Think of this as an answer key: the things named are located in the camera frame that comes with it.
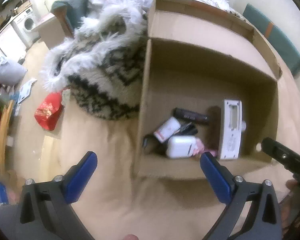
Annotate white paper leaflet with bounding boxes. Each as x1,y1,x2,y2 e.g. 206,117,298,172
17,78,38,104

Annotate brown cardboard box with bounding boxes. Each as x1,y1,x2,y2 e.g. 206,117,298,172
135,0,283,181

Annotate black cosmetic tube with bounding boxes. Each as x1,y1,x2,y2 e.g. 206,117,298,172
173,107,210,125

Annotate white remote control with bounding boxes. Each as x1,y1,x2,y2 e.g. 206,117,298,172
218,99,243,161

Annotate light pink soft item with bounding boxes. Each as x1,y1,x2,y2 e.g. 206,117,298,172
195,139,206,156

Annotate blue packet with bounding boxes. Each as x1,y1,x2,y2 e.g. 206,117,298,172
0,180,10,205

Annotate white plastic bag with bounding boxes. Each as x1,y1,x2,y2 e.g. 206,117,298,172
0,55,28,86

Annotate wooden rack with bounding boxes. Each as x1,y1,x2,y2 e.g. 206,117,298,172
0,93,16,173

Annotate person's right hand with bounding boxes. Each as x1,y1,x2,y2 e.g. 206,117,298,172
280,179,300,230

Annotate white rounded case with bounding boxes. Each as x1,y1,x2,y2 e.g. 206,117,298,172
165,135,199,159

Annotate white kitchen cabinet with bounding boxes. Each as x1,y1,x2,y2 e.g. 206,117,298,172
0,25,28,61

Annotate dark teal armchair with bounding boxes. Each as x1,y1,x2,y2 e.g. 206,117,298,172
50,0,91,38

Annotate small beige table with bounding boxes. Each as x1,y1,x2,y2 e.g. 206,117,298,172
31,13,71,50

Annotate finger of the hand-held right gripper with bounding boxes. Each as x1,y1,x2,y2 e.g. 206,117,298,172
261,137,300,181

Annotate white bottle pink label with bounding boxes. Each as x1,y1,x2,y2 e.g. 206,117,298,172
153,117,182,143

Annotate red plastic bag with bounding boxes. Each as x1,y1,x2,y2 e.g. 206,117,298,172
34,92,64,131

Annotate white washing machine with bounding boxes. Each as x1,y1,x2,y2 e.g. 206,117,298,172
11,7,41,48

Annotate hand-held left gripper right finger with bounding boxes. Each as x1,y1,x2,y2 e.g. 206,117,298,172
200,152,282,240

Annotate shaggy patterned blanket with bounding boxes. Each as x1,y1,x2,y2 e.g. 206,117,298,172
40,3,148,122

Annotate small black object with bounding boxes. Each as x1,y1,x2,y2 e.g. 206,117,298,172
178,122,199,137

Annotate person's grey clad leg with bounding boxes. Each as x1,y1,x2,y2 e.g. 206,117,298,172
0,203,24,240

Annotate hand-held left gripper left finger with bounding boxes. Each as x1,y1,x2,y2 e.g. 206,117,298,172
19,151,98,240

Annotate teal cushion orange stripe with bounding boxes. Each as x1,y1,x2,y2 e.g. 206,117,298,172
242,3,300,77

